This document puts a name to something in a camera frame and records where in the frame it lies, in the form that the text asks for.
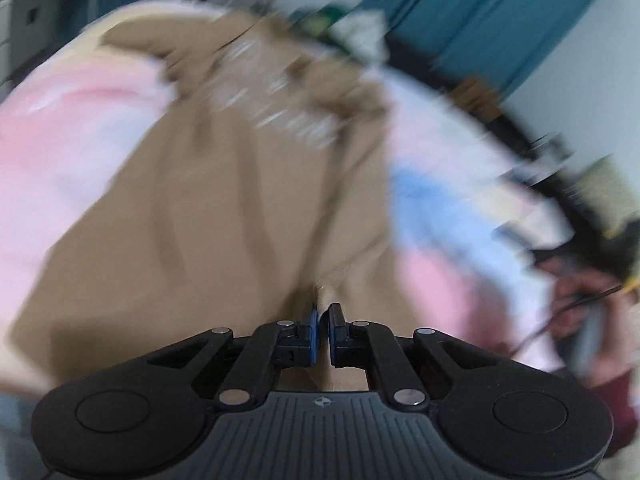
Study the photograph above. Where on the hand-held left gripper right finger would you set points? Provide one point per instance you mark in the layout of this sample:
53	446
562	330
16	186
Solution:
331	333

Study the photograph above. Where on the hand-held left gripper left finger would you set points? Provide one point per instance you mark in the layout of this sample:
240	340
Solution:
313	331

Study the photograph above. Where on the tan printed shirt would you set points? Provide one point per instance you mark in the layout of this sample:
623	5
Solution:
210	200

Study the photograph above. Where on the person's right hand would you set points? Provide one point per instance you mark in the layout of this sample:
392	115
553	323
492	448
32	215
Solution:
567	292

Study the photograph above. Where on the pastel pink and blue blanket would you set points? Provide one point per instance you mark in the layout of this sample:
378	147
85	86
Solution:
60	160

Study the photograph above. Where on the green object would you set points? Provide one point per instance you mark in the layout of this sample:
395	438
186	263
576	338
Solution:
326	21

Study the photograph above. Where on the grey blue cloth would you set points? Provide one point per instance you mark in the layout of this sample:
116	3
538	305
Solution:
17	440

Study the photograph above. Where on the white drawer cabinet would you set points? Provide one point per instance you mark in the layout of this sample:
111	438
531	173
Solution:
35	15

